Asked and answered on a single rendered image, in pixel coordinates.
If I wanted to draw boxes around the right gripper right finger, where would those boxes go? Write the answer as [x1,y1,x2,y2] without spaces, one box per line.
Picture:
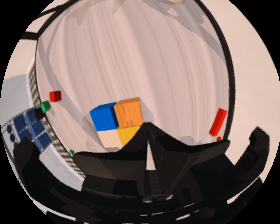
[147,122,230,196]

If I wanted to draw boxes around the yellow cube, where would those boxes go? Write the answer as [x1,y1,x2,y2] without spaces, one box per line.
[117,125,141,146]

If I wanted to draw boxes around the blue cube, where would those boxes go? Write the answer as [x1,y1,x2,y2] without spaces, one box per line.
[89,102,119,132]

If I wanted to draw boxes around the green cube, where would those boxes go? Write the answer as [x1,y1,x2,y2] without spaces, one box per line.
[41,101,51,113]

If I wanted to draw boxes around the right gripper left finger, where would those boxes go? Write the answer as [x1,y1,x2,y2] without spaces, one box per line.
[72,122,148,198]

